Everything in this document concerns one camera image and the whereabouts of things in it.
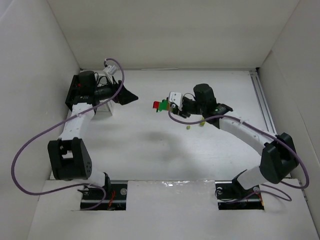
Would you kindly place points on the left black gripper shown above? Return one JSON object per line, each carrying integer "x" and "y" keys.
{"x": 119, "y": 93}

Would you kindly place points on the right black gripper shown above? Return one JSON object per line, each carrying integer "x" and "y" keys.
{"x": 175, "y": 109}

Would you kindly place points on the lime curved lego brick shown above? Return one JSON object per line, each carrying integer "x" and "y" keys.
{"x": 202, "y": 123}

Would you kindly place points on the green red lego cluster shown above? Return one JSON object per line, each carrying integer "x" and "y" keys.
{"x": 163, "y": 105}

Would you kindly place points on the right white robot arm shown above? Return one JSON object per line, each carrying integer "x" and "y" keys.
{"x": 276, "y": 151}

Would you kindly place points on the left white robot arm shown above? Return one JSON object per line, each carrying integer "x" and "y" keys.
{"x": 69, "y": 157}

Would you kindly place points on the white slatted container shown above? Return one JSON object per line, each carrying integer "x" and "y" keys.
{"x": 109, "y": 107}

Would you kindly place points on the black slatted container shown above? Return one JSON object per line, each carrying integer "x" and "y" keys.
{"x": 73, "y": 92}

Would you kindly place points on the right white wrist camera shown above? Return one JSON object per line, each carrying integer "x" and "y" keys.
{"x": 176, "y": 98}

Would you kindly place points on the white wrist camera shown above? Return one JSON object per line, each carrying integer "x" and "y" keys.
{"x": 176, "y": 98}
{"x": 110, "y": 70}

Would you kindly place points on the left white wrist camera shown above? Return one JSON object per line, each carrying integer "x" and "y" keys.
{"x": 110, "y": 70}

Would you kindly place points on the aluminium rail right side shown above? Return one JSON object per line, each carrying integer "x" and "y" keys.
{"x": 262, "y": 102}

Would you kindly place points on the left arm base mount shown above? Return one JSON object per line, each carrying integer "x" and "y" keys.
{"x": 115, "y": 200}

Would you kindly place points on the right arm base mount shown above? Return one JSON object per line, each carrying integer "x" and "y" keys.
{"x": 231, "y": 196}

